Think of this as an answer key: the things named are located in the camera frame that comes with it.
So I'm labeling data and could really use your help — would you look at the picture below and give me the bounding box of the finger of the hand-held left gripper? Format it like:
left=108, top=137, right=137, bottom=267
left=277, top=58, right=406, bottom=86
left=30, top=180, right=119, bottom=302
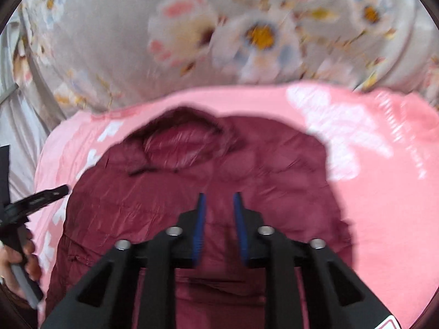
left=9, top=184, right=70, bottom=217

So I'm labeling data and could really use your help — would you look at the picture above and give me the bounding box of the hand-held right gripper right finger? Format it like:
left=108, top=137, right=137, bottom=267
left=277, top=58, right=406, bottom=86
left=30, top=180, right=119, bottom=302
left=233, top=192, right=403, bottom=329

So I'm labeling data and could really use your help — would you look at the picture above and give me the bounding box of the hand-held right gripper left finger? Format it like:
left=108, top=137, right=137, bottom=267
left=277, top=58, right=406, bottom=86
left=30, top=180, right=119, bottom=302
left=41, top=193, right=207, bottom=329

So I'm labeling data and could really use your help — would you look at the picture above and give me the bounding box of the maroon puffer jacket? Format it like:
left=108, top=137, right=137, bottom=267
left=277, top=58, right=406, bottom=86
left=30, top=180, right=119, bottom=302
left=44, top=106, right=355, bottom=329

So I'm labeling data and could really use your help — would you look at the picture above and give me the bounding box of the person's left hand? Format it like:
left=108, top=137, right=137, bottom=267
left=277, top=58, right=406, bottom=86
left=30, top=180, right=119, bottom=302
left=0, top=228, right=42, bottom=297

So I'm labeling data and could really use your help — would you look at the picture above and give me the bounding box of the grey satin sheet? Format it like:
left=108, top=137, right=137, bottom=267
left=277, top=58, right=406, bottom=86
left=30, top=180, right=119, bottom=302
left=0, top=17, right=66, bottom=199

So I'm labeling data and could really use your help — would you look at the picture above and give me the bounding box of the pink blanket with white print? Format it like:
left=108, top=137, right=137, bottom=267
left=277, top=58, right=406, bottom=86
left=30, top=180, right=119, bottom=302
left=32, top=80, right=439, bottom=329

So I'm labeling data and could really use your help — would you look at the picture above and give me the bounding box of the grey floral blanket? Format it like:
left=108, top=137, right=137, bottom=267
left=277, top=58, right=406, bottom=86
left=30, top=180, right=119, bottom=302
left=21, top=0, right=439, bottom=124

